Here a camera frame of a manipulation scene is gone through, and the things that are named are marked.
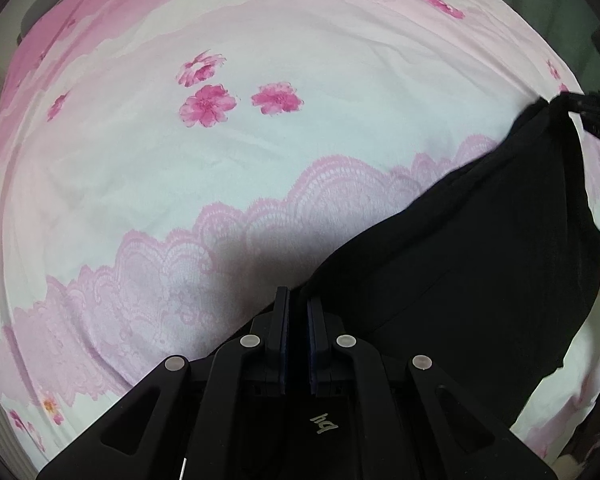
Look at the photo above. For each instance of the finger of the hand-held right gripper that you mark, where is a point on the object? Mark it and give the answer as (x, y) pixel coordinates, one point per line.
(597, 110)

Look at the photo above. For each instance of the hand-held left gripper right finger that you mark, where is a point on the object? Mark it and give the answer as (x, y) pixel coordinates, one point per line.
(314, 340)

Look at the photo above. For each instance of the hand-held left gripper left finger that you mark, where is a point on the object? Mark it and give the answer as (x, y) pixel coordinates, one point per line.
(283, 340)

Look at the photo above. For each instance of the black pants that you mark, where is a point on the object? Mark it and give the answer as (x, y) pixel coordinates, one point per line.
(480, 260)

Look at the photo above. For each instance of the pink floral bed sheet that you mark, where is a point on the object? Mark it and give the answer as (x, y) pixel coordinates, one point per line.
(280, 160)

